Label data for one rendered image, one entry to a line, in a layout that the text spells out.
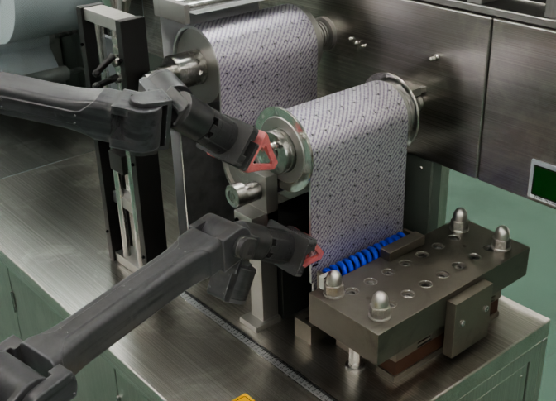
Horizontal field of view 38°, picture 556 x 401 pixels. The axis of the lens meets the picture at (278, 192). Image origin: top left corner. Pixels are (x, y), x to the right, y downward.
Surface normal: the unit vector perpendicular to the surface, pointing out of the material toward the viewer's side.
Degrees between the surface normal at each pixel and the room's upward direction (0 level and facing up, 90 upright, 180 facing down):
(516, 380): 90
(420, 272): 0
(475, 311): 90
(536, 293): 0
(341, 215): 90
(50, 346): 6
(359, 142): 90
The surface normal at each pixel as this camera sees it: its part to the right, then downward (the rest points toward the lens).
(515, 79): -0.76, 0.30
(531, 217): -0.02, -0.90
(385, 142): 0.64, 0.32
